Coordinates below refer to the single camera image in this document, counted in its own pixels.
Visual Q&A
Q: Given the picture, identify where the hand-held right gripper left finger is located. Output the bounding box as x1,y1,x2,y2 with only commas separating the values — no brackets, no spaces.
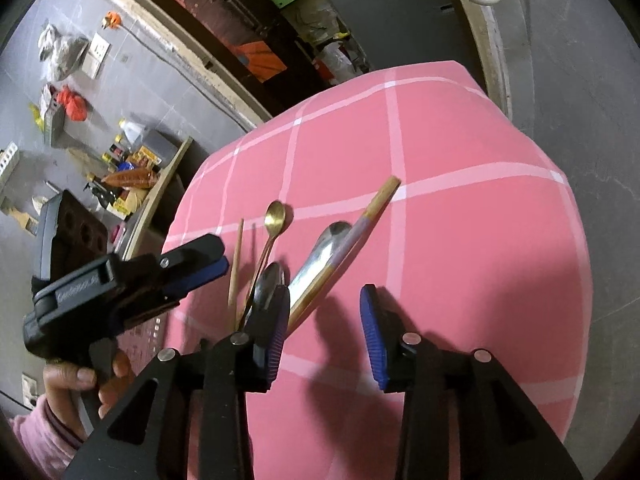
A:
65,284,292,480

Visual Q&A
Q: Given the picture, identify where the grey wall rack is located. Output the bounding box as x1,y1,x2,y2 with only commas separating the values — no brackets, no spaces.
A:
41,105,67,147

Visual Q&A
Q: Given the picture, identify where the person's left hand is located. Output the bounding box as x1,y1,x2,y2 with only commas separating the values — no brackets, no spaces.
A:
42,349,137,438

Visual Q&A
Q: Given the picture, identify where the person's left forearm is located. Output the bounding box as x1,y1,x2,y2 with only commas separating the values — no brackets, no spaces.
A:
7,392,88,476

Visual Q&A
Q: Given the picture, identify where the black pump bottle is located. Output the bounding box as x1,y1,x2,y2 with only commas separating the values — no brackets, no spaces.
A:
84,182,123,211

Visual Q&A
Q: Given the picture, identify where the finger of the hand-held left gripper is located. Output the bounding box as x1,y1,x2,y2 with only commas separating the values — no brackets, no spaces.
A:
159,233,230,295
112,287,182,333

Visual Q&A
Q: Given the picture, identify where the thin wooden chopstick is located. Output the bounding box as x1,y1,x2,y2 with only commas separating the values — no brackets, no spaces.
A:
227,218,245,333

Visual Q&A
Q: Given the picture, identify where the white wall basket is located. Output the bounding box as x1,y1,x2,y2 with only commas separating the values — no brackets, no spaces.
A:
0,141,21,186

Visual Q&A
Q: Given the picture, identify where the gold spoon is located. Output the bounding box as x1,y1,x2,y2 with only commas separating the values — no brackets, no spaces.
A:
240,200,287,328

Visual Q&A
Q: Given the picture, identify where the orange red packet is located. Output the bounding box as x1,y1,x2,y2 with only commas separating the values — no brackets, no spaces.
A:
100,167,160,190

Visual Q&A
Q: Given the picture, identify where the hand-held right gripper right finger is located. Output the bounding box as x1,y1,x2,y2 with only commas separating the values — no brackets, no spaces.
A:
360,284,586,480

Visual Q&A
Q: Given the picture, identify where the dark steel spoon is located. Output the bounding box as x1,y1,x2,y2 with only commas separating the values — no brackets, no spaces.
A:
247,261,289,332

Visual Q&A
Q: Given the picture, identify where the grey cabinet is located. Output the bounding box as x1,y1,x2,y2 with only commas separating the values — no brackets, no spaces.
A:
322,0,473,73

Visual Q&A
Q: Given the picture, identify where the beige kitchen counter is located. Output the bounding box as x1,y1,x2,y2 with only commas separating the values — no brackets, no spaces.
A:
122,136,195,261

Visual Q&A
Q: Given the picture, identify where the pink checked tablecloth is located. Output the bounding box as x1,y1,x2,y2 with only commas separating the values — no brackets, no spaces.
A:
164,60,594,480

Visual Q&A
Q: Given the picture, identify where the red plastic bag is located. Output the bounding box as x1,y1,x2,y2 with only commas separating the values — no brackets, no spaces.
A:
56,86,91,122

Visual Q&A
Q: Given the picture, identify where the wooden door frame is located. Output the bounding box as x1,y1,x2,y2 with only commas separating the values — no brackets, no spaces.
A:
75,0,536,126

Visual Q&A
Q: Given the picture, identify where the clear bag with dark contents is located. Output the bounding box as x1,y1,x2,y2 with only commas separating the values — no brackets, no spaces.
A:
37,22,90,82

